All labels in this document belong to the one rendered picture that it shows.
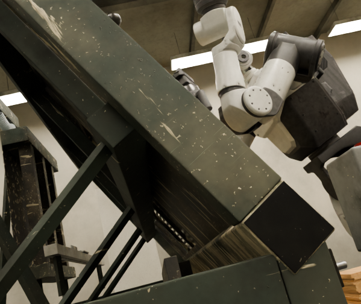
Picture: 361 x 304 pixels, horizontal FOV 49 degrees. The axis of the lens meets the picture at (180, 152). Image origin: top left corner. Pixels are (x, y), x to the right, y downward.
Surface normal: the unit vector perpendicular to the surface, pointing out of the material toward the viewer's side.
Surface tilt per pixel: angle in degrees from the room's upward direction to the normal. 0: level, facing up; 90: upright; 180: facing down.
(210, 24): 105
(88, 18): 90
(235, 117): 128
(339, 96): 91
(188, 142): 90
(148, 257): 90
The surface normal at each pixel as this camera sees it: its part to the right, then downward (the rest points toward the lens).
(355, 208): -0.97, 0.22
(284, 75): 0.37, -0.36
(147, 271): 0.02, -0.30
